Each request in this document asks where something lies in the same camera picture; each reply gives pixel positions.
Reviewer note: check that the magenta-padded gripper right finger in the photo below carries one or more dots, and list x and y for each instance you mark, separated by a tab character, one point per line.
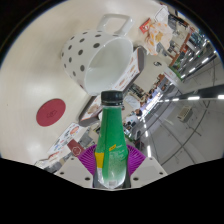
146	170

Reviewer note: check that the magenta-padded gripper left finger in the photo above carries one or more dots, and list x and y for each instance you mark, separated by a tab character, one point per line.
73	170

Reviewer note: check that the green plastic drink bottle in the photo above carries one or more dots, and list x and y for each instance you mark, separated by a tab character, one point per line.
111	146

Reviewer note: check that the colourful sticker sheet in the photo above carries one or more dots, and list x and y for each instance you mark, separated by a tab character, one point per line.
65	136

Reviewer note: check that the flat round red coaster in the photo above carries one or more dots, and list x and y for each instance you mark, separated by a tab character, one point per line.
50	112

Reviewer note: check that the ceiling air conditioner unit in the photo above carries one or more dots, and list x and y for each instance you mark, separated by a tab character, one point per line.
185	114

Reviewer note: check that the group of ceiling lights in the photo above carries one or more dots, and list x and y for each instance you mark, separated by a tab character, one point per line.
193	98

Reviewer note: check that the beige chair with oval hole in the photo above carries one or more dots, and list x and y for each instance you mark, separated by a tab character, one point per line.
151	75

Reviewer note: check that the brown food tray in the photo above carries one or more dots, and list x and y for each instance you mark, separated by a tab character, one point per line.
133	71

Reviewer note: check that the white mug with dark dots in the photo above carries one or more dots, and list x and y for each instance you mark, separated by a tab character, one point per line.
106	63

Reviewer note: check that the paper bag of fries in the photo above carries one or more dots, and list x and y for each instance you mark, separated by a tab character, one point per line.
159	38

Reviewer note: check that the small red sauce packet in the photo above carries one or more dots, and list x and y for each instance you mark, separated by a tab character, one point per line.
145	24

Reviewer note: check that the white paper card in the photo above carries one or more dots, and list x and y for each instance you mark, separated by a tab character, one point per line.
161	14

